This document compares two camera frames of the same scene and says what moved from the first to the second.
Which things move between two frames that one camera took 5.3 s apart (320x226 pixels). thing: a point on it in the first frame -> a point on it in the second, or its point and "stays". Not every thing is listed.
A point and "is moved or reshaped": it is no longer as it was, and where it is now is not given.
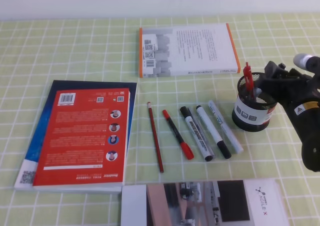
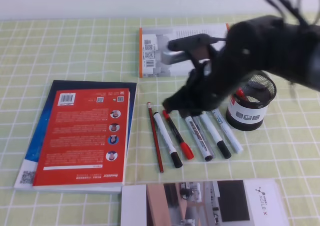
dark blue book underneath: x=27 y=173 stays
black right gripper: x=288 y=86 -> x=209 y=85
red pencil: x=150 y=111 stays
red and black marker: x=185 y=147 stays
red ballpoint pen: x=249 y=79 -> x=240 y=92
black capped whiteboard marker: x=196 y=135 stays
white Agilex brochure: x=229 y=202 stays
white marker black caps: x=222 y=146 stays
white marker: x=258 y=91 -> x=175 y=158
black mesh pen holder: x=255 y=104 is moved or reshaped
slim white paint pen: x=224 y=127 stays
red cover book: x=85 y=142 stays
